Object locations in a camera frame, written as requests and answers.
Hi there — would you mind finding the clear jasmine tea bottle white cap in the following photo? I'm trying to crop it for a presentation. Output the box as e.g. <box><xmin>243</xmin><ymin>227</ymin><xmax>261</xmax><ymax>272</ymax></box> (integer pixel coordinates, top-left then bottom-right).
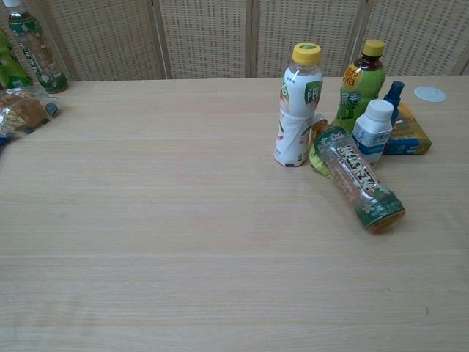
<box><xmin>311</xmin><ymin>113</ymin><xmax>406</xmax><ymax>235</ymax></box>
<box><xmin>7</xmin><ymin>0</ymin><xmax>70</xmax><ymax>95</ymax></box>

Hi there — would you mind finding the white bottle yellow cap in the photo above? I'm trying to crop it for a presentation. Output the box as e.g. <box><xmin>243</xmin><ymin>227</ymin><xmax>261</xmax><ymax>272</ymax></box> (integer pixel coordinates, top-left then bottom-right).
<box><xmin>273</xmin><ymin>42</ymin><xmax>324</xmax><ymax>169</ymax></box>

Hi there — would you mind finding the green snack packet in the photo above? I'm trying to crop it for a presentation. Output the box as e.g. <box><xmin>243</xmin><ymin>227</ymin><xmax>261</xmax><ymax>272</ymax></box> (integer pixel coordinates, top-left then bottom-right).
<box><xmin>309</xmin><ymin>139</ymin><xmax>336</xmax><ymax>183</ymax></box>

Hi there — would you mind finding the small white bottle blue label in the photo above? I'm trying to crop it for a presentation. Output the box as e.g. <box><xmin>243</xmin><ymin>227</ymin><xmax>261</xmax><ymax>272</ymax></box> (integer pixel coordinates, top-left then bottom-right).
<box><xmin>351</xmin><ymin>99</ymin><xmax>395</xmax><ymax>166</ymax></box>

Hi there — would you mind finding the green label tea bottle yellow cap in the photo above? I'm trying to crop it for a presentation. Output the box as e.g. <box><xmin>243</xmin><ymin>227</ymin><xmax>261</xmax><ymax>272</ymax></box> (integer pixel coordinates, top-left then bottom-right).
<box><xmin>331</xmin><ymin>39</ymin><xmax>388</xmax><ymax>129</ymax></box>

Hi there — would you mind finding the colourful orange blue box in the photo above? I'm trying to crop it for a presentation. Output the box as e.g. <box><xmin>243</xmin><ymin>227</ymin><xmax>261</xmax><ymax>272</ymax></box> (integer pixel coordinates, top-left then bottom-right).
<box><xmin>383</xmin><ymin>102</ymin><xmax>432</xmax><ymax>155</ymax></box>

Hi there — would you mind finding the blue plastic bottle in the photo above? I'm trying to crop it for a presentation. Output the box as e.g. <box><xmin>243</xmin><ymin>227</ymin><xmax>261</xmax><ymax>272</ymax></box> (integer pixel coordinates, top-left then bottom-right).
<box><xmin>383</xmin><ymin>81</ymin><xmax>405</xmax><ymax>126</ymax></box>

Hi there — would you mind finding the bread in clear plastic bag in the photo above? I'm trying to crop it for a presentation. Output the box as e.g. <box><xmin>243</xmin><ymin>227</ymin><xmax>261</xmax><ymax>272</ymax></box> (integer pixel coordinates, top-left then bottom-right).
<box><xmin>0</xmin><ymin>87</ymin><xmax>62</xmax><ymax>139</ymax></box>

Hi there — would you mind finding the woven folding screen wooden frame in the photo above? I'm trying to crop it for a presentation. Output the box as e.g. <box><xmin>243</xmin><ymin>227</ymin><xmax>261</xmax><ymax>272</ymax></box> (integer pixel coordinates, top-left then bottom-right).
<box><xmin>0</xmin><ymin>0</ymin><xmax>469</xmax><ymax>82</ymax></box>

